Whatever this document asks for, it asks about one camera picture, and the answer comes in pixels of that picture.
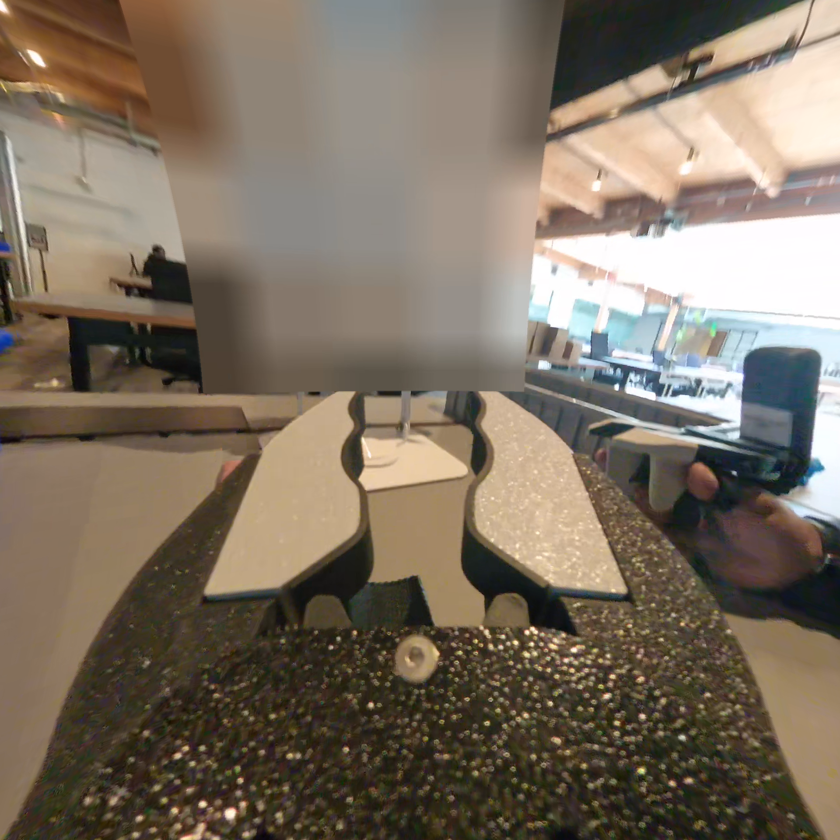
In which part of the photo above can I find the row of desks and chairs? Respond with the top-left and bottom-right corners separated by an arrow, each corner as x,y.
587,322 -> 746,398

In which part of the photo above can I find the grey ribbed plastic bin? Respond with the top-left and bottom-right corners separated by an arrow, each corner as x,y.
525,367 -> 731,455

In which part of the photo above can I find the stack of cardboard boxes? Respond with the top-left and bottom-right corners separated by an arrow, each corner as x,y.
528,320 -> 586,363

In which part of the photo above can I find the person's right hand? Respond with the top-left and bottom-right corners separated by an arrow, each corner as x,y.
686,459 -> 828,592

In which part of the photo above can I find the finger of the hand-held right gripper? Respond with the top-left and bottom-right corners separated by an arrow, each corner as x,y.
586,419 -> 690,439

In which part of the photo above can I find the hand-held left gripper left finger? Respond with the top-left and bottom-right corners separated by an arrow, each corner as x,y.
203,392 -> 375,601

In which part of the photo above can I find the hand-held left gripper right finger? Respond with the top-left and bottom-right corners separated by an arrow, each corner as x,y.
461,392 -> 631,601

